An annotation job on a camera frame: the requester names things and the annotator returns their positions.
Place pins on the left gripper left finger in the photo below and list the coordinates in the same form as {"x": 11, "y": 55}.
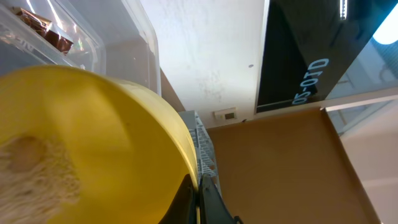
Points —
{"x": 182, "y": 210}

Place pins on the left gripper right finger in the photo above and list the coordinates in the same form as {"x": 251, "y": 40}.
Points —
{"x": 212, "y": 207}

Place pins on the yellow bowl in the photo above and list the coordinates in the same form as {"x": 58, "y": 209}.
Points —
{"x": 130, "y": 148}

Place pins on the food scraps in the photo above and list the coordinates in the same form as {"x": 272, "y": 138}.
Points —
{"x": 37, "y": 179}

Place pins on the brown snack wrapper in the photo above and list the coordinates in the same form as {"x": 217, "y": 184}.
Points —
{"x": 46, "y": 29}

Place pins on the grey dishwasher rack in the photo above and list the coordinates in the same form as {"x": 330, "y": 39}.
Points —
{"x": 206, "y": 159}

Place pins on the clear plastic bin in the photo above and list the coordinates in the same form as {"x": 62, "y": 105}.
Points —
{"x": 110, "y": 38}

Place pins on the white wall switch box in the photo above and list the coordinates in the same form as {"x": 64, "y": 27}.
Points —
{"x": 225, "y": 114}

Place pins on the black wall screen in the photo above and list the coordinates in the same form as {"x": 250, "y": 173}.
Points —
{"x": 310, "y": 44}

